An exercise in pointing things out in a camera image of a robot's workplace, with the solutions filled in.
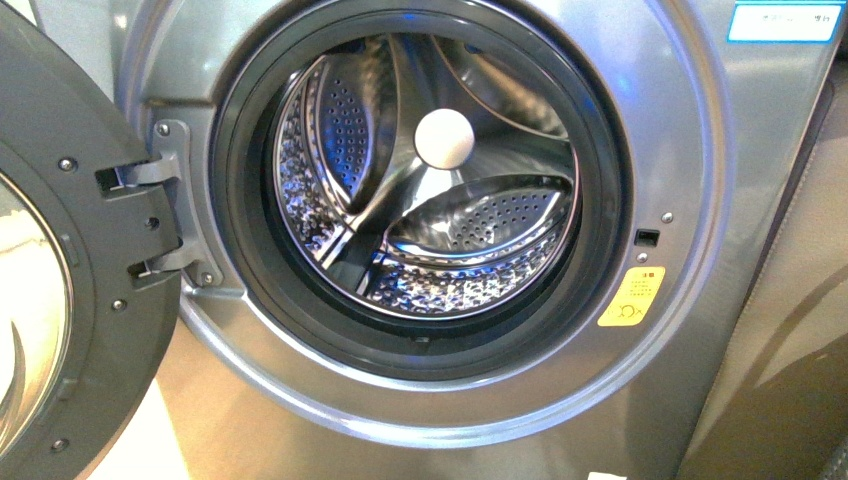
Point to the blue white energy label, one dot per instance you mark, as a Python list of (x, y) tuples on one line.
[(785, 21)]

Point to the grey front-load washing machine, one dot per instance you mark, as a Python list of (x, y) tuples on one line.
[(403, 219)]

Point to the orange warning sticker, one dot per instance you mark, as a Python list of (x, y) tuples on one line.
[(633, 298)]

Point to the open washing machine door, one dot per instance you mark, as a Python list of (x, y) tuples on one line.
[(84, 326)]

